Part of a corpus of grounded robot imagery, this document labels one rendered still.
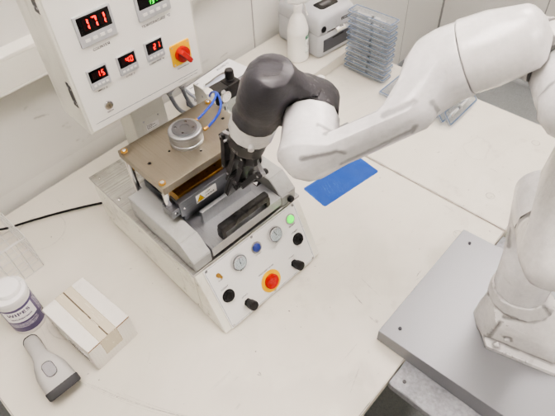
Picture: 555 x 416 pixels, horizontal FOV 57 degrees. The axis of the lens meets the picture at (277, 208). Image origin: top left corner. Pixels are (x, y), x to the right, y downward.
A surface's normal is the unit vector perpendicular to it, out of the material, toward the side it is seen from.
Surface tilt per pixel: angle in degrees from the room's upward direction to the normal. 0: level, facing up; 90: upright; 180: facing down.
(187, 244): 41
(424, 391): 0
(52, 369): 22
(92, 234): 0
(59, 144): 90
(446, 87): 71
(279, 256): 65
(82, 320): 1
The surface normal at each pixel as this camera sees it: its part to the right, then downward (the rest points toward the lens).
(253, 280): 0.62, 0.19
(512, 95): -0.04, -0.66
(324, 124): 0.51, -0.33
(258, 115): -0.27, 0.82
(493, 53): -0.40, 0.27
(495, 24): -0.40, -0.22
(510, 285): -0.81, 0.48
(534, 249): -0.92, -0.15
